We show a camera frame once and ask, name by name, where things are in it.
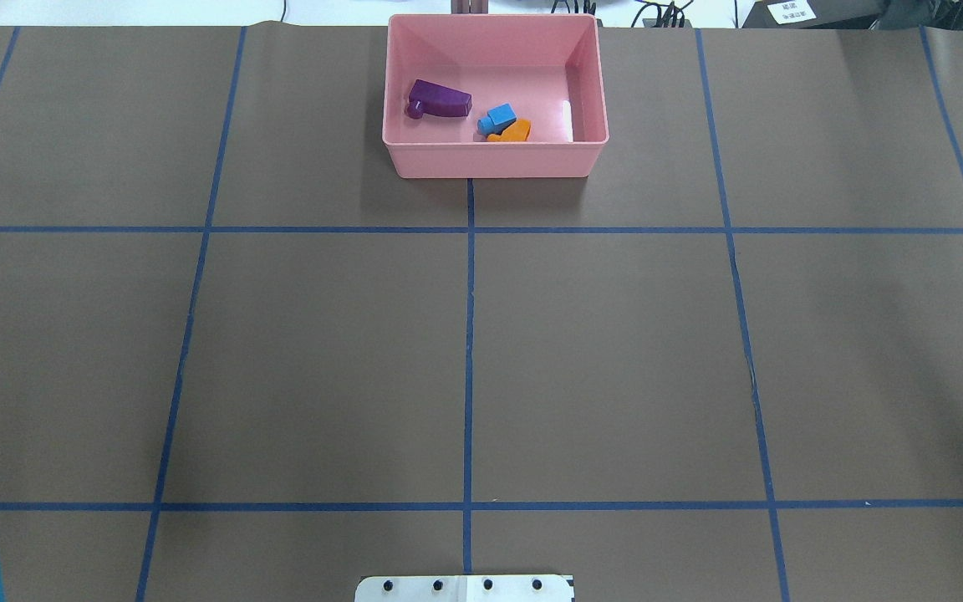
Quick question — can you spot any purple block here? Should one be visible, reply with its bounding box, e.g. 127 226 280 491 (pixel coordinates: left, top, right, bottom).
404 79 473 120

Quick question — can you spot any small blue block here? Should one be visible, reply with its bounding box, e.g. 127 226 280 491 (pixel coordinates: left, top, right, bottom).
476 103 518 137

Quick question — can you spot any orange block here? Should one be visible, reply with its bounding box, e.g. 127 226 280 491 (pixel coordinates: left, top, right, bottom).
486 119 532 142

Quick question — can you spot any pink plastic box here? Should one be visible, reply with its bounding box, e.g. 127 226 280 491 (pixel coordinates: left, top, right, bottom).
381 13 610 179

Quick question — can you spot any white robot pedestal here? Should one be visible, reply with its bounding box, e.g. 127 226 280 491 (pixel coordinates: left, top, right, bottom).
353 573 576 601

